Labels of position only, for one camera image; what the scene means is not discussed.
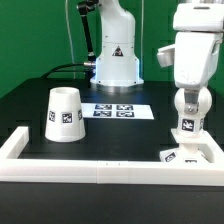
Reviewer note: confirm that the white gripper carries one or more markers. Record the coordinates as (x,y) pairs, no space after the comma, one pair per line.
(194,56)

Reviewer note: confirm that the white lamp bulb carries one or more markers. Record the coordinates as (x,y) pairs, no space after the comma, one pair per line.
(192,123)

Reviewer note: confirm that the white lamp base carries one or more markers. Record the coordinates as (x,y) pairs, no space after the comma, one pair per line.
(188,149)

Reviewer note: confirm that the white conical lamp shade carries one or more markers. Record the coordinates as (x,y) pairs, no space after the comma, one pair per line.
(64,121)

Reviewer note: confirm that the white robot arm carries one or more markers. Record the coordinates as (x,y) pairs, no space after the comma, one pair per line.
(117,65)

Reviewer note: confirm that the paper sheet with markers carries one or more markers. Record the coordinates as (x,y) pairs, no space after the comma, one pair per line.
(117,111)

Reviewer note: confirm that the white U-shaped fence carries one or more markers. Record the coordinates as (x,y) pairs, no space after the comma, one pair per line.
(15,169)

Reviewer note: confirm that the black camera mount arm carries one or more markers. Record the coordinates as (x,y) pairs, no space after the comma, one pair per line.
(84,7)

